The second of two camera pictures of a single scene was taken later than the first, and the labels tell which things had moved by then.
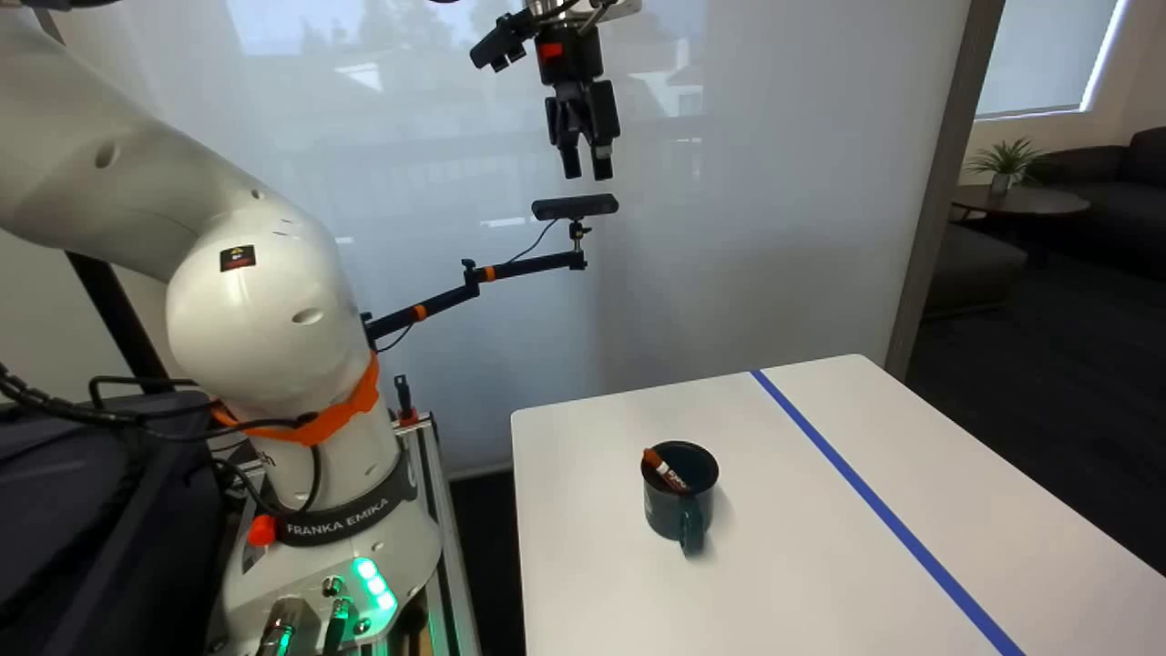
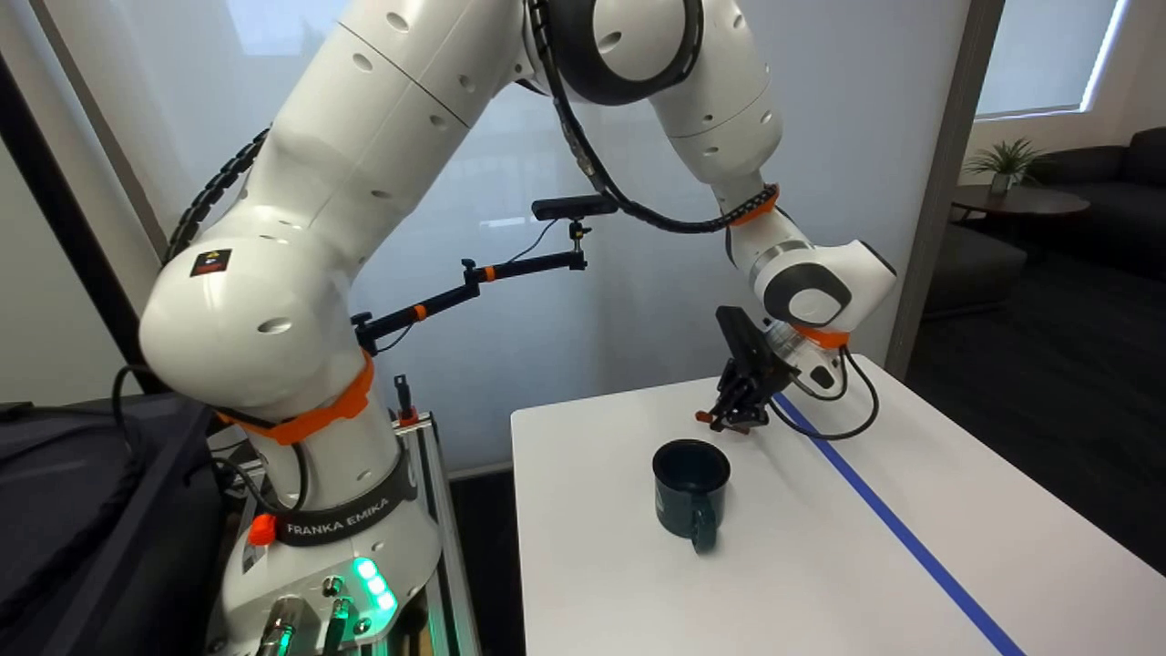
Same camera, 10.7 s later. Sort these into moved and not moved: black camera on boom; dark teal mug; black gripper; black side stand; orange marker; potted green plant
Moved: orange marker; black gripper
Not moved: potted green plant; black side stand; black camera on boom; dark teal mug
